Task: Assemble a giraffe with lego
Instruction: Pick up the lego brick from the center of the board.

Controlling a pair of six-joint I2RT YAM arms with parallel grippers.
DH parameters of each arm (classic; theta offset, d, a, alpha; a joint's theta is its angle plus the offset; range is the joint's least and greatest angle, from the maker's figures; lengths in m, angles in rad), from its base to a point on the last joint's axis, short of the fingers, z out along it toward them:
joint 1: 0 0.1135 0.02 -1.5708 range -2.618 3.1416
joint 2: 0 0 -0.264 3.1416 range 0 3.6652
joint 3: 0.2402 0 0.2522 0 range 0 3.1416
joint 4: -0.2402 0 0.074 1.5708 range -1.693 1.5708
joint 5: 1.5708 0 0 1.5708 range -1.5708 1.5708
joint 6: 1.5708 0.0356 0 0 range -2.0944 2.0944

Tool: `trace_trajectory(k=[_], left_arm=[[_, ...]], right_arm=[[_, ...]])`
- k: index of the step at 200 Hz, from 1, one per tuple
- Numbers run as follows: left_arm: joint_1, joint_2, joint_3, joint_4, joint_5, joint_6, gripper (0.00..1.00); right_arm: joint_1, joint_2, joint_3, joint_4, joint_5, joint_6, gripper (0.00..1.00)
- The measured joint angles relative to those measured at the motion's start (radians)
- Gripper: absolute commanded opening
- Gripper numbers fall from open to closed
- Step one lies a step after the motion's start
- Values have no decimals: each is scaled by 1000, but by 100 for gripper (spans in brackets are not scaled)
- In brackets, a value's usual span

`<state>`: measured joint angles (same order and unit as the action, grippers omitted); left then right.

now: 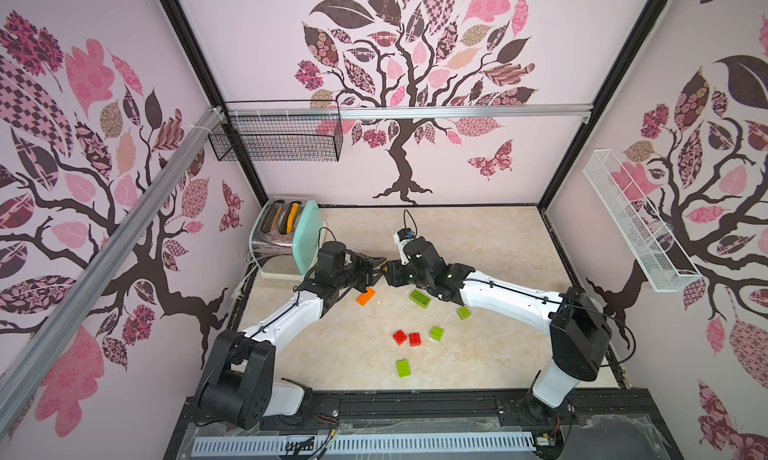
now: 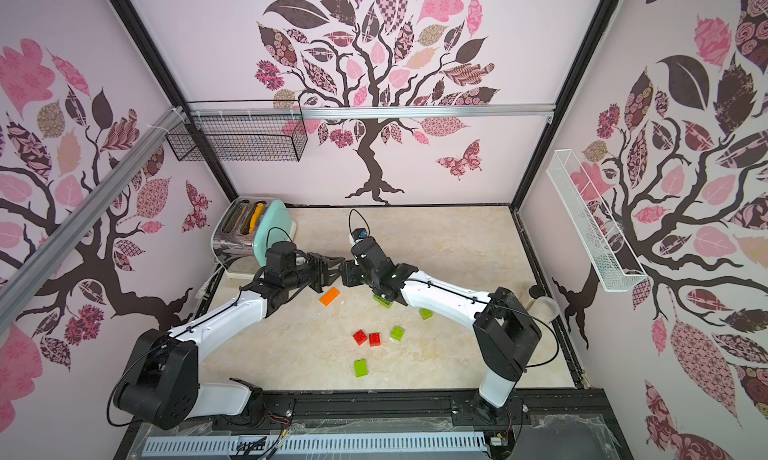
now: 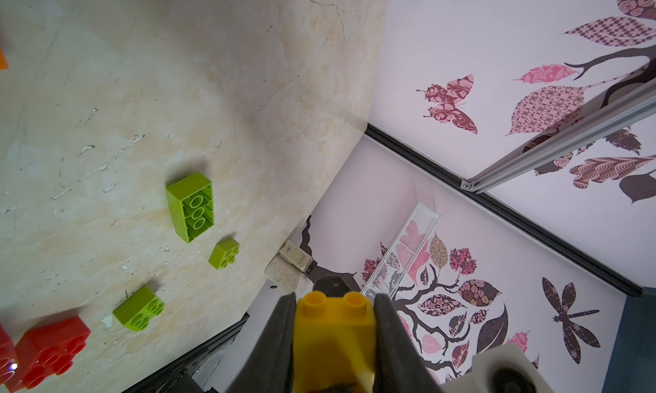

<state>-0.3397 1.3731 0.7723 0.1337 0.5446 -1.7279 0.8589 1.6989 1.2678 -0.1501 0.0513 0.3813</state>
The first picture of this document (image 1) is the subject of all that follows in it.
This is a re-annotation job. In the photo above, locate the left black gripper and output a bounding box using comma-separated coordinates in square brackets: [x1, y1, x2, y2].
[333, 251, 385, 294]

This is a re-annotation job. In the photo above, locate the orange lego brick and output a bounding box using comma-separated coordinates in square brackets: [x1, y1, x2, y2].
[356, 287, 376, 306]

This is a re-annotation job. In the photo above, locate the long green lego brick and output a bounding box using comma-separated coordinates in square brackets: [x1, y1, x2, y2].
[409, 290, 431, 308]

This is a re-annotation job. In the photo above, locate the green lego brick front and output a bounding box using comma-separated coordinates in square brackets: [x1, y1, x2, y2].
[396, 359, 411, 378]

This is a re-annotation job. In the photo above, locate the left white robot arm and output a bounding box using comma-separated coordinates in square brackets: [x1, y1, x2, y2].
[193, 240, 386, 429]

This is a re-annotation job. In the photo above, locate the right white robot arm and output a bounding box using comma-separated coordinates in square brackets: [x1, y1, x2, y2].
[385, 228, 612, 415]

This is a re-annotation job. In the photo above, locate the green square lego brick right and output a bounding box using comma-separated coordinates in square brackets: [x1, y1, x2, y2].
[456, 306, 471, 320]

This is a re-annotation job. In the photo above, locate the green square lego brick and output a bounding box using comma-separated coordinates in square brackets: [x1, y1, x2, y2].
[429, 326, 444, 342]
[456, 306, 471, 320]

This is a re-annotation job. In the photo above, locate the green square lego brick middle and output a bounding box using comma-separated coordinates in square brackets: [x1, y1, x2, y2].
[429, 326, 444, 342]

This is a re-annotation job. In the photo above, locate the red lego brick left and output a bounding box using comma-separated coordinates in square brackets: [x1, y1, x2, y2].
[392, 330, 408, 345]

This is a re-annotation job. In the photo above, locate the red lego brick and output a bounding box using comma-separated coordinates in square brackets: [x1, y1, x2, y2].
[392, 330, 408, 345]
[408, 333, 422, 347]

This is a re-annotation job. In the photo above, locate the red lego brick right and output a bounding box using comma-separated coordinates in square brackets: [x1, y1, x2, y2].
[408, 333, 422, 347]

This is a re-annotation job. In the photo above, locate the mint green toaster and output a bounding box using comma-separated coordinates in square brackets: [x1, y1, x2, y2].
[249, 197, 326, 281]

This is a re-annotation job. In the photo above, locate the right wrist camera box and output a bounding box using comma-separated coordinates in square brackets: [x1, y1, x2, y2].
[393, 227, 415, 264]

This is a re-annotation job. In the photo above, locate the black wire basket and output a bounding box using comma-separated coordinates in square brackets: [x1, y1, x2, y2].
[208, 100, 343, 162]

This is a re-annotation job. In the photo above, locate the white slotted cable duct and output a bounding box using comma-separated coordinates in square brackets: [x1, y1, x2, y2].
[190, 432, 536, 459]

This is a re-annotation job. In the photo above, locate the aluminium rail back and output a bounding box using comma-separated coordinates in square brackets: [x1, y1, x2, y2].
[228, 104, 593, 120]

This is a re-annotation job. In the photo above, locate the aluminium rail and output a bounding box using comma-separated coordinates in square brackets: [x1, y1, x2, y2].
[1, 106, 224, 435]
[228, 104, 593, 120]

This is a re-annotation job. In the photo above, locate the white wire shelf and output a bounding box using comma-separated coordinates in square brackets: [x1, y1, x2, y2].
[583, 149, 703, 293]

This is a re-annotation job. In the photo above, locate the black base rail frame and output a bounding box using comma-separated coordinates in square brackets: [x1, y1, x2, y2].
[163, 388, 682, 459]

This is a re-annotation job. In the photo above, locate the aluminium rail left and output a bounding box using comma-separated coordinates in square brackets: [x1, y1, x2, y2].
[1, 106, 224, 435]

